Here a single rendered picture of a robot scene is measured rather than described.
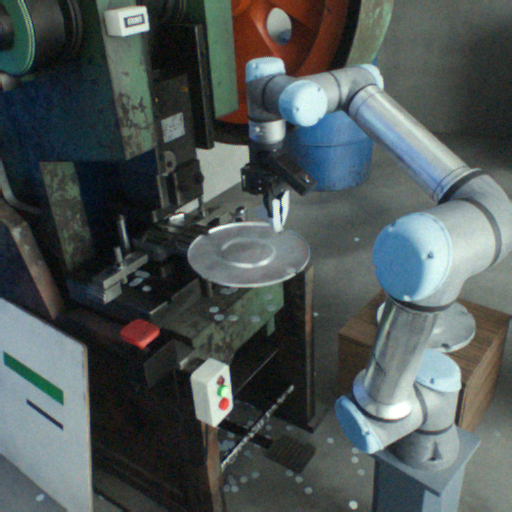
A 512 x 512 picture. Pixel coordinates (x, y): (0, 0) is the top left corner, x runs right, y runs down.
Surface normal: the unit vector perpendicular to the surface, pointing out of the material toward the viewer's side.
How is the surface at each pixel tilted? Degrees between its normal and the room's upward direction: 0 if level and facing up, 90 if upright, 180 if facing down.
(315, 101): 90
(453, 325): 0
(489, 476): 0
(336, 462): 0
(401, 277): 82
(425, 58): 90
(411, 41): 90
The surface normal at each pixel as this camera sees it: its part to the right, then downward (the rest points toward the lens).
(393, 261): -0.85, 0.20
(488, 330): -0.06, -0.86
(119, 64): 0.82, 0.25
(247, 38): -0.57, 0.45
